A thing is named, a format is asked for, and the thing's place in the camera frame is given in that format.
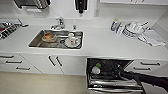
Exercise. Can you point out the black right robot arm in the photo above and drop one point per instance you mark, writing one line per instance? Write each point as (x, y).
(150, 80)

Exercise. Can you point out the white kitchen counter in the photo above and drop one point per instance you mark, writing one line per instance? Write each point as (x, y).
(100, 41)

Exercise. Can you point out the white upper kitchen cabinets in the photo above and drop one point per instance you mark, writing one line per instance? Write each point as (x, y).
(133, 1)

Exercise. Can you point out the steel kitchen sink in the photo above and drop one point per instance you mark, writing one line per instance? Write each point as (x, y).
(36, 42)

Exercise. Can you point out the steel dishwasher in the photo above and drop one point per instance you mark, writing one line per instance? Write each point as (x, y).
(110, 83)

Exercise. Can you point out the stack of white plates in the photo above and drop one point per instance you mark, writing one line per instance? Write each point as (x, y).
(133, 30)

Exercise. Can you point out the blue dish soap bottle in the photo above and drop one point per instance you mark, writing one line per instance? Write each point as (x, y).
(114, 25)

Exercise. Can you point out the white cup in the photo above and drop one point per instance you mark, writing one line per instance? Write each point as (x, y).
(71, 40)

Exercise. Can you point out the orange bowl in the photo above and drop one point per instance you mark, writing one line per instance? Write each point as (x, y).
(49, 37)

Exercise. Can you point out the chrome sink faucet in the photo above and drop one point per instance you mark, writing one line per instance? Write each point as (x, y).
(59, 23)

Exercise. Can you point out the black soap dispenser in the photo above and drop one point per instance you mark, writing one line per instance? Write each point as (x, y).
(81, 6)

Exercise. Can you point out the dish drying rack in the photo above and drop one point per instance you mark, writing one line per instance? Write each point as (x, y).
(6, 30)

